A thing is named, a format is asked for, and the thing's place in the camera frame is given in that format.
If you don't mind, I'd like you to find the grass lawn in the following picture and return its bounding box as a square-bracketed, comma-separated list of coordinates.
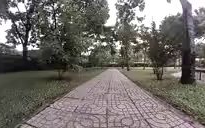
[119, 67, 205, 128]
[0, 67, 106, 128]

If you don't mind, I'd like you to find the tall slim tree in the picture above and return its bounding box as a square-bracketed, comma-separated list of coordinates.
[114, 0, 146, 72]

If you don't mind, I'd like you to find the large dark-trunked tree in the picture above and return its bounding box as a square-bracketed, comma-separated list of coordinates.
[166, 0, 205, 85]

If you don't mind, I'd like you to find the patterned grey tile path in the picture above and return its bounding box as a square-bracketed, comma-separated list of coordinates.
[18, 68, 205, 128]

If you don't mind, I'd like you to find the small leafy tree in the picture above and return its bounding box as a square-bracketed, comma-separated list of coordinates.
[141, 21, 178, 81]
[36, 0, 111, 81]

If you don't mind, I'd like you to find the dark hedge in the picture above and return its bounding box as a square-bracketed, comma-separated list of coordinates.
[0, 54, 55, 75]

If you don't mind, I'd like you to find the bench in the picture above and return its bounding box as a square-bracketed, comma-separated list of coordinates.
[193, 67, 205, 82]

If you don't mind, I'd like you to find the large branching tree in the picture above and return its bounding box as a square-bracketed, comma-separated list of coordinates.
[0, 0, 48, 62]

